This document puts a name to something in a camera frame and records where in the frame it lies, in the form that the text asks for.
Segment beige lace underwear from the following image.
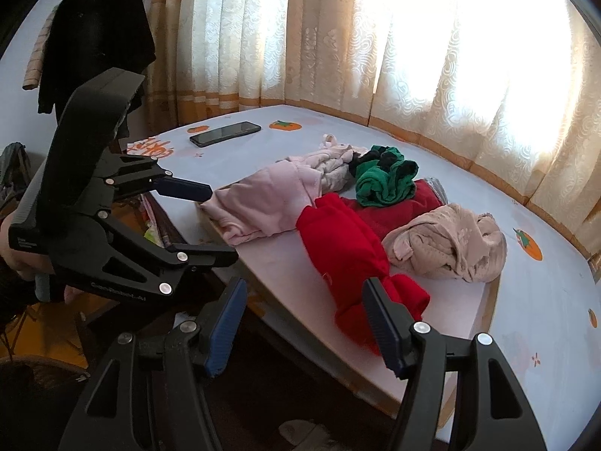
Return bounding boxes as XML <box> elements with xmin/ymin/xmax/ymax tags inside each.
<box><xmin>382</xmin><ymin>204</ymin><xmax>507</xmax><ymax>283</ymax></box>

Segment dark wooden dresser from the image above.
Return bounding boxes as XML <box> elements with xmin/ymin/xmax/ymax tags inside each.
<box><xmin>0</xmin><ymin>191</ymin><xmax>453</xmax><ymax>451</ymax></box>

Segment green black underwear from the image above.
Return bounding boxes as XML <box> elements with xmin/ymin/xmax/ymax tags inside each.
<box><xmin>349</xmin><ymin>145</ymin><xmax>419</xmax><ymax>208</ymax></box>

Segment black smartphone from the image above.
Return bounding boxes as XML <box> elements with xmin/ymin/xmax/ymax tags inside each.
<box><xmin>189</xmin><ymin>121</ymin><xmax>262</xmax><ymax>148</ymax></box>

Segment light pink underwear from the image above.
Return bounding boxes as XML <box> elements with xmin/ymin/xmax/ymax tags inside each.
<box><xmin>285</xmin><ymin>135</ymin><xmax>368</xmax><ymax>194</ymax></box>

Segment cream orange patterned curtain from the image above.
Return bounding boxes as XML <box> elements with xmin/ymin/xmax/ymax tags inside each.
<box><xmin>147</xmin><ymin>0</ymin><xmax>600</xmax><ymax>257</ymax></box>

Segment bright red underwear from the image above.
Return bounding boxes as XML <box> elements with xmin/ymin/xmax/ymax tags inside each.
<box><xmin>296</xmin><ymin>192</ymin><xmax>430</xmax><ymax>354</ymax></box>

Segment black hanging clothes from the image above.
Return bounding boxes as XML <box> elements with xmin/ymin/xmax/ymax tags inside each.
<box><xmin>38</xmin><ymin>0</ymin><xmax>156</xmax><ymax>116</ymax></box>

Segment mauve pink lace underwear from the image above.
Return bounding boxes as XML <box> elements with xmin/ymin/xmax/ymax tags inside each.
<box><xmin>201</xmin><ymin>161</ymin><xmax>322</xmax><ymax>247</ymax></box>

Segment dark red underwear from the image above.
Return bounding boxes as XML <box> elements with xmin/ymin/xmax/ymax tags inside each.
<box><xmin>341</xmin><ymin>177</ymin><xmax>448</xmax><ymax>240</ymax></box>

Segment white orange-print table cover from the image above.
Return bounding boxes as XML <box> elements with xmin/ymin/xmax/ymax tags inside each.
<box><xmin>127</xmin><ymin>106</ymin><xmax>600</xmax><ymax>450</ymax></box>

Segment person's left hand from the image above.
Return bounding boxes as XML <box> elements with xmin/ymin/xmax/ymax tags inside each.
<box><xmin>1</xmin><ymin>212</ymin><xmax>54</xmax><ymax>306</ymax></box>

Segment gold cardboard tray box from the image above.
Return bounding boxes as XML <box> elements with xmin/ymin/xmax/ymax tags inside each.
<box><xmin>198</xmin><ymin>175</ymin><xmax>501</xmax><ymax>429</ymax></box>

